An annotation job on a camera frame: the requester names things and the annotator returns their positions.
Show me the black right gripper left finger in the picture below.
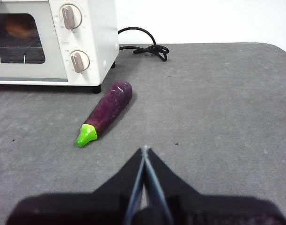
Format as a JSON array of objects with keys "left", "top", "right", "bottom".
[{"left": 6, "top": 147, "right": 145, "bottom": 225}]

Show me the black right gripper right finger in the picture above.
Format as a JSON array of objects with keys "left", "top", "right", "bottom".
[{"left": 145, "top": 148, "right": 286, "bottom": 225}]

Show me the oven door with beige handle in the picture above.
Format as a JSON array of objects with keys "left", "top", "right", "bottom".
[{"left": 0, "top": 0, "right": 69, "bottom": 83}]

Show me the beige oven knob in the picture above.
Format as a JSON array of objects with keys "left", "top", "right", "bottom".
[
  {"left": 69, "top": 49, "right": 90, "bottom": 74},
  {"left": 59, "top": 3, "right": 84, "bottom": 31}
]

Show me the white toaster oven body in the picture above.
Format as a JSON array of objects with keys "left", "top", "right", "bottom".
[{"left": 0, "top": 0, "right": 120, "bottom": 94}]

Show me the purple toy eggplant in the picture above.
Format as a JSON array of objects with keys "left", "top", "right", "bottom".
[{"left": 75, "top": 80, "right": 133, "bottom": 148}]

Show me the metal wire oven rack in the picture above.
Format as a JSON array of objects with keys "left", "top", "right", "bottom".
[{"left": 0, "top": 44, "right": 46, "bottom": 64}]

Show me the black oven power cable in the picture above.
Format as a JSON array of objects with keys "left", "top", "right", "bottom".
[{"left": 117, "top": 27, "right": 170, "bottom": 62}]

